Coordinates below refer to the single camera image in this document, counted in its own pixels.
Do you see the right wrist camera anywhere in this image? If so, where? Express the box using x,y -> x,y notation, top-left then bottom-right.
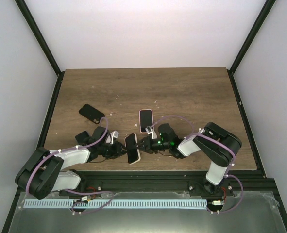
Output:
145,126 -> 157,139

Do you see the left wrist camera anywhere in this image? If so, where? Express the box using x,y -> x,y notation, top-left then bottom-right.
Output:
106,131 -> 119,145

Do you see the white phone case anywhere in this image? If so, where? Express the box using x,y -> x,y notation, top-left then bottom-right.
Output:
124,133 -> 141,165

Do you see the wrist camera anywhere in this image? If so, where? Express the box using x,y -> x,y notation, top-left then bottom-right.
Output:
145,126 -> 157,139
106,131 -> 119,145

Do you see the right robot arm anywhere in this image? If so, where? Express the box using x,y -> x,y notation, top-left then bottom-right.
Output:
134,122 -> 242,196

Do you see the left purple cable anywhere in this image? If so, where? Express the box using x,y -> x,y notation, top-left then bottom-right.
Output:
25,117 -> 115,214

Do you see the right black frame post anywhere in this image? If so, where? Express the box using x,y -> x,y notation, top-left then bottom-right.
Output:
229,0 -> 277,73

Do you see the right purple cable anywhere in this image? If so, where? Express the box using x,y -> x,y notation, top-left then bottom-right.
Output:
148,115 -> 244,214

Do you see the purple cable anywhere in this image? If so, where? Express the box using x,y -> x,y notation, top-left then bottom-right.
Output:
25,117 -> 115,214
148,115 -> 244,214

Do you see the blue-edged black phone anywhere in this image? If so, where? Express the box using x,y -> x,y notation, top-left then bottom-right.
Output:
75,131 -> 90,145

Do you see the light blue slotted cable duct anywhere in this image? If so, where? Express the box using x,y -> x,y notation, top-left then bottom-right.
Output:
23,199 -> 207,210

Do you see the black aluminium frame rail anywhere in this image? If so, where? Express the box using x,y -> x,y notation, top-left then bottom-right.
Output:
19,169 -> 275,197

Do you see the left black frame post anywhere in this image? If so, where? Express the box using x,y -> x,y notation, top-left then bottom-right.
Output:
14,0 -> 62,76

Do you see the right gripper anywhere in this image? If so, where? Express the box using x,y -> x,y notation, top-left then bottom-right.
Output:
134,136 -> 170,154

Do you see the pink phone case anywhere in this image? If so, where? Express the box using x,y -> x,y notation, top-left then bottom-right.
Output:
138,109 -> 155,134

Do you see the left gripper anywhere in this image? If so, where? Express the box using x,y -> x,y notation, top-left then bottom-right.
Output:
99,141 -> 130,160

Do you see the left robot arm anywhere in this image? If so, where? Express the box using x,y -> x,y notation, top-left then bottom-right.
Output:
15,126 -> 126,200

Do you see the black phone case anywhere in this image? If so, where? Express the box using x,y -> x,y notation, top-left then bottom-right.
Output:
79,104 -> 105,124

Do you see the pink-edged black phone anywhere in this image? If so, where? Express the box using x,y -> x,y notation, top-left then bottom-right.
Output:
139,110 -> 154,133

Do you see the black frame post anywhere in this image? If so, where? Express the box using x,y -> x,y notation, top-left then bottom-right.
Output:
229,0 -> 277,73
14,0 -> 62,76

